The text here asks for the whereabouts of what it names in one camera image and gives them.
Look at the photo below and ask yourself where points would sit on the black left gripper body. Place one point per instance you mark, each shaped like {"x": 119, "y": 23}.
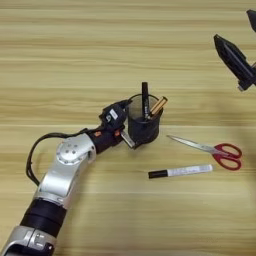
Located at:
{"x": 106, "y": 140}

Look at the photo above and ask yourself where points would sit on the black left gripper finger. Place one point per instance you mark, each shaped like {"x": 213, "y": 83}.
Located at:
{"x": 128, "y": 140}
{"x": 125, "y": 103}

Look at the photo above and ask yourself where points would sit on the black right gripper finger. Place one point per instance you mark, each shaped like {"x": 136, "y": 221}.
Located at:
{"x": 233, "y": 58}
{"x": 252, "y": 18}

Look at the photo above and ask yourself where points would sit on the black mesh pen cup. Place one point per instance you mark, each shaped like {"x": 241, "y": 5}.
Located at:
{"x": 143, "y": 131}

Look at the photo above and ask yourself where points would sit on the white marker with black cap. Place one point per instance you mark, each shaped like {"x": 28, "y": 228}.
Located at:
{"x": 186, "y": 171}

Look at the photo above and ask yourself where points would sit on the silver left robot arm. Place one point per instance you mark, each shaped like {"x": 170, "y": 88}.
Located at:
{"x": 63, "y": 173}

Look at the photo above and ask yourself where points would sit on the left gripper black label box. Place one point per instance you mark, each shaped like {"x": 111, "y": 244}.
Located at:
{"x": 113, "y": 116}

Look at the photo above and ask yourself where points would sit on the black marker pen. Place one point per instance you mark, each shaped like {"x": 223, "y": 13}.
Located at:
{"x": 145, "y": 96}

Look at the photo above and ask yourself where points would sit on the gold metallic pen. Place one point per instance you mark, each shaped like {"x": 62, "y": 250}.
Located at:
{"x": 158, "y": 106}

